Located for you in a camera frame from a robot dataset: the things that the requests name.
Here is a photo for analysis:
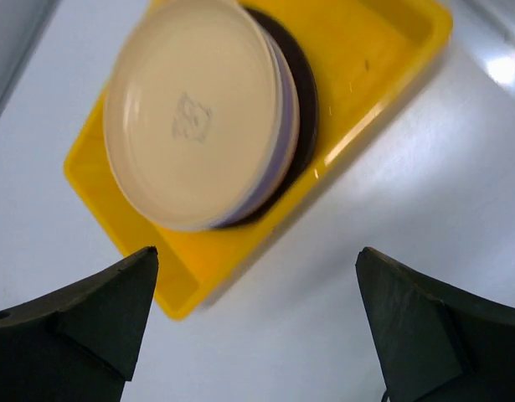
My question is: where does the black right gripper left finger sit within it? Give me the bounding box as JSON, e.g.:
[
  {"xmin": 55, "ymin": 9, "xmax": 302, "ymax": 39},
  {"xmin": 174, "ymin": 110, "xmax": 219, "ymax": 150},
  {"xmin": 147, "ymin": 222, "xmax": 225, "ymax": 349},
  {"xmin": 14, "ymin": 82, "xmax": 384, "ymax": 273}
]
[{"xmin": 0, "ymin": 246, "xmax": 158, "ymax": 401}]

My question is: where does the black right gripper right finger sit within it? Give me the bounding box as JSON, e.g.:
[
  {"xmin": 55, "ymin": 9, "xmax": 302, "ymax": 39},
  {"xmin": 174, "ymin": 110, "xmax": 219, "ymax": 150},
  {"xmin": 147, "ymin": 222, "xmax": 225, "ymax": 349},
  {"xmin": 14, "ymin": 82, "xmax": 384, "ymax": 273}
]
[{"xmin": 355, "ymin": 247, "xmax": 515, "ymax": 401}]

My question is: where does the cream bear plate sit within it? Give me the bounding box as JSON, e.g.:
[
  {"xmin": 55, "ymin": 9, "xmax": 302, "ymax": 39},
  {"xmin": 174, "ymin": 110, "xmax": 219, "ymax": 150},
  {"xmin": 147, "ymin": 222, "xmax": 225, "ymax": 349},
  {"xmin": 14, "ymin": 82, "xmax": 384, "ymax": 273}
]
[{"xmin": 104, "ymin": 1, "xmax": 278, "ymax": 231}]

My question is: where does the yellow plastic bin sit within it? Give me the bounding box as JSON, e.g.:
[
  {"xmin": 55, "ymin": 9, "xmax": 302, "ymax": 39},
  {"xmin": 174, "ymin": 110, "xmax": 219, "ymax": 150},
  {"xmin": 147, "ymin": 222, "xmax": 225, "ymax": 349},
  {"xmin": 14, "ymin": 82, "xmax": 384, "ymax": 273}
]
[{"xmin": 64, "ymin": 1, "xmax": 453, "ymax": 320}]

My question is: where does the purple plate far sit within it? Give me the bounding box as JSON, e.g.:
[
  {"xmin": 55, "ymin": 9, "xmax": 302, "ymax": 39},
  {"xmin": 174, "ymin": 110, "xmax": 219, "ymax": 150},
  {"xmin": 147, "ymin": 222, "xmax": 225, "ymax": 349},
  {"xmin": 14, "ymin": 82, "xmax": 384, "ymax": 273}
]
[{"xmin": 222, "ymin": 33, "xmax": 300, "ymax": 227}]

